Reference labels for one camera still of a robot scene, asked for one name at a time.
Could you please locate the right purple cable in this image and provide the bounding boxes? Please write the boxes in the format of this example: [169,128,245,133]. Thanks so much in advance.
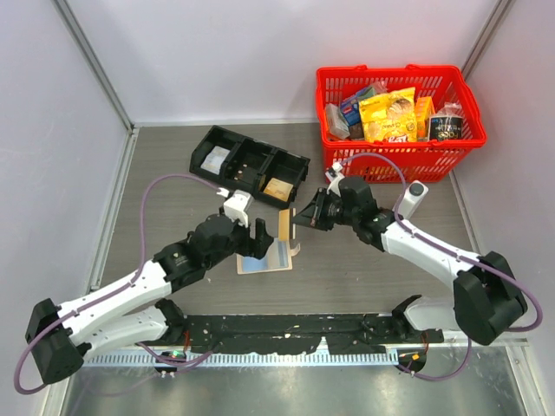
[337,152,544,382]

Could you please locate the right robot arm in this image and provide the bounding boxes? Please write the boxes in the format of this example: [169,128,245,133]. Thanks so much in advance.
[292,177,527,346]

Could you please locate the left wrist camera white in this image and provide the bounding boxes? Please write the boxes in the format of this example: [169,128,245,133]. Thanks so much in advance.
[217,187,253,228]

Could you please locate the yellow chips bag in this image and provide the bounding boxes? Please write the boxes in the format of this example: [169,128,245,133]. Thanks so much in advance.
[359,87,417,143]

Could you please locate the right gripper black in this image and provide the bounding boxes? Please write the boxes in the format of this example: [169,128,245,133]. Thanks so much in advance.
[292,188,359,231]

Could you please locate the beige leather card holder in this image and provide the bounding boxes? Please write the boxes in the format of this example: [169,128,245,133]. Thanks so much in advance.
[237,238,301,275]

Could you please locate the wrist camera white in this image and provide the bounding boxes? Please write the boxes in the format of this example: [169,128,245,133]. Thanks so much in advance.
[325,162,344,196]
[217,187,253,228]

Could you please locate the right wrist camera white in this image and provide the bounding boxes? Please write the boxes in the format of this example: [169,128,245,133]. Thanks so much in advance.
[325,162,344,196]

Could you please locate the orange snack box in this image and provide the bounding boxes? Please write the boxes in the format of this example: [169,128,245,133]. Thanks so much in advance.
[415,96,435,142]

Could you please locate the green sponge pack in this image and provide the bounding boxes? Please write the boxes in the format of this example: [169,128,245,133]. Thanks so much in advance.
[356,85,376,101]

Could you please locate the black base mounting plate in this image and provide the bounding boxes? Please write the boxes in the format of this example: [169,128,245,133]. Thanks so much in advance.
[179,314,444,355]

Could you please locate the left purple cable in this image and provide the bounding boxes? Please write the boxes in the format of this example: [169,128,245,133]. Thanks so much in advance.
[13,173,226,395]

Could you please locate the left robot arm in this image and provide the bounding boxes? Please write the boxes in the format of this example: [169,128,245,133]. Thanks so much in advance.
[25,214,274,385]

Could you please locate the red plastic shopping basket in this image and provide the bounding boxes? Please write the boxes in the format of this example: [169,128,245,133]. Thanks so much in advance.
[316,65,487,183]

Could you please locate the black round can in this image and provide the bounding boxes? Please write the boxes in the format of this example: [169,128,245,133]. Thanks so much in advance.
[428,114,463,141]

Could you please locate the grey wrapped package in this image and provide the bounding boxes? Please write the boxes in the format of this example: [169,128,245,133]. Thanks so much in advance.
[324,103,350,140]

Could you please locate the brown chocolate box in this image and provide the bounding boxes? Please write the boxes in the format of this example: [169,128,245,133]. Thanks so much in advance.
[349,123,364,140]

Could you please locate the black three-compartment tray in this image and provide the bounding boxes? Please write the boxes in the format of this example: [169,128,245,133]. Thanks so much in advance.
[189,126,310,209]

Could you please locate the purple cable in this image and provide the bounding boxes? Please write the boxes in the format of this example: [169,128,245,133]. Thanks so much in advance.
[13,173,226,395]
[337,152,544,382]

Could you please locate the white cards in tray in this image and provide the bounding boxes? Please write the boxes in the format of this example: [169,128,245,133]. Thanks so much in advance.
[200,146,230,175]

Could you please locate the blue snack box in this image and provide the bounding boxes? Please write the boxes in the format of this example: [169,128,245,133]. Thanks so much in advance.
[339,95,361,127]

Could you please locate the gold card in tray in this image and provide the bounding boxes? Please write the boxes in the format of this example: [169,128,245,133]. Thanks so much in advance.
[264,178,294,202]

